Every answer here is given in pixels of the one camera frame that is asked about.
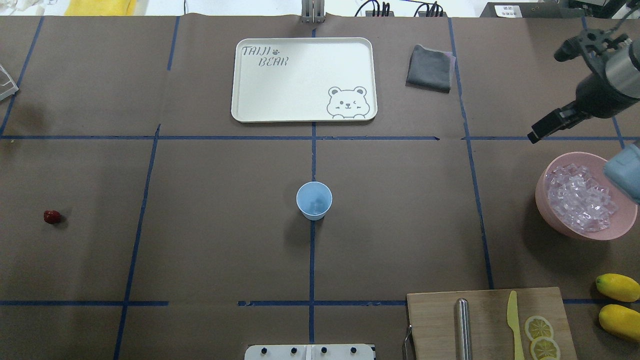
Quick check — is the yellow lemon far one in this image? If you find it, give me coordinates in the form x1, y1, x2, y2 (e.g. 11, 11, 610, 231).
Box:
598, 304, 640, 343

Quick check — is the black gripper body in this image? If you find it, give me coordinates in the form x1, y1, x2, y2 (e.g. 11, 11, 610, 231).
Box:
574, 74, 639, 119

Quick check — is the red strawberry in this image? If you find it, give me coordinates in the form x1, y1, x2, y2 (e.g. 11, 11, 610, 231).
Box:
43, 210, 63, 225

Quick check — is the cream bear serving tray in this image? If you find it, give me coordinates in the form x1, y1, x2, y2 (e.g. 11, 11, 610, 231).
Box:
230, 37, 378, 123

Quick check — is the aluminium frame post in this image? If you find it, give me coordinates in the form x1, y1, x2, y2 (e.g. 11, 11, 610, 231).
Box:
301, 0, 326, 24

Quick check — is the yellow folded towel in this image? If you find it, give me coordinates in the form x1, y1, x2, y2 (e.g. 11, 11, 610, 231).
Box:
64, 0, 137, 17

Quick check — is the light blue plastic cup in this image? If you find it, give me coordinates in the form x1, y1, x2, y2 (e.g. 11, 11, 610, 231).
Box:
295, 181, 333, 221

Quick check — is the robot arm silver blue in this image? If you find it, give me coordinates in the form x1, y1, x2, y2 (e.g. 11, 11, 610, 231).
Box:
527, 36, 640, 204

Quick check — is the folded grey cloth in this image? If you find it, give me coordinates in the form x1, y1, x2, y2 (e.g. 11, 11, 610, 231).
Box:
406, 44, 457, 94

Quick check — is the yellow lemon near bowl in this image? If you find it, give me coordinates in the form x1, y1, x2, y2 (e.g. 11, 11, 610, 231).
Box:
595, 273, 640, 303

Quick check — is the white wire cup rack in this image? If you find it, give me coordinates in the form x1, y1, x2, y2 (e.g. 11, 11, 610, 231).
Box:
0, 64, 19, 101

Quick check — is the yellow plastic knife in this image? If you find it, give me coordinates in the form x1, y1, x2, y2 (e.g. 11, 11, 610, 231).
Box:
506, 290, 525, 360

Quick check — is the lemon slices row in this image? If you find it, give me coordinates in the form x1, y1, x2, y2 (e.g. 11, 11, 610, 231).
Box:
524, 316, 562, 360

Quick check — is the steel muddler black tip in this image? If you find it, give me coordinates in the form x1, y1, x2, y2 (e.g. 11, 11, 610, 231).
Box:
454, 298, 473, 360

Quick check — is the wooden cutting board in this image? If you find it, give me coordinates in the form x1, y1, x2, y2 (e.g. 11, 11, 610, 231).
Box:
406, 287, 578, 360

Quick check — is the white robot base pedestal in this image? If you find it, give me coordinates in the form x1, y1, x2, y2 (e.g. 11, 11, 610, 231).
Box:
244, 343, 377, 360

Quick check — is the pink bowl of ice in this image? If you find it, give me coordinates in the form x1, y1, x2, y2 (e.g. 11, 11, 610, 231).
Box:
535, 152, 639, 241

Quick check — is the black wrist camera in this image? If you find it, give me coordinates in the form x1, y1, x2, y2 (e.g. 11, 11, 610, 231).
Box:
553, 28, 632, 62

